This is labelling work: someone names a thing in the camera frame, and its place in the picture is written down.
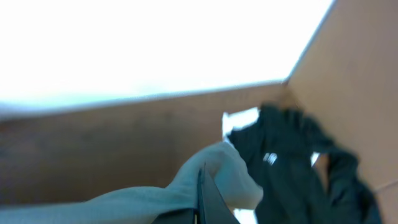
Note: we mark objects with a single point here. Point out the black garment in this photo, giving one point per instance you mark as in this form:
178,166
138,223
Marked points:
305,176

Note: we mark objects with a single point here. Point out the white garment under pile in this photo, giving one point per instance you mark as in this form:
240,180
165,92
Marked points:
239,120

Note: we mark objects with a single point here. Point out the khaki green shorts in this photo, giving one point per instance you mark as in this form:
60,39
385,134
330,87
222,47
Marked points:
144,204

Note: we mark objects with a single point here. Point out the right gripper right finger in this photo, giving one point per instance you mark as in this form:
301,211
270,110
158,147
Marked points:
212,208

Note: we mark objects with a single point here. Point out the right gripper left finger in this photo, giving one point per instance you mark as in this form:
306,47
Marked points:
182,216

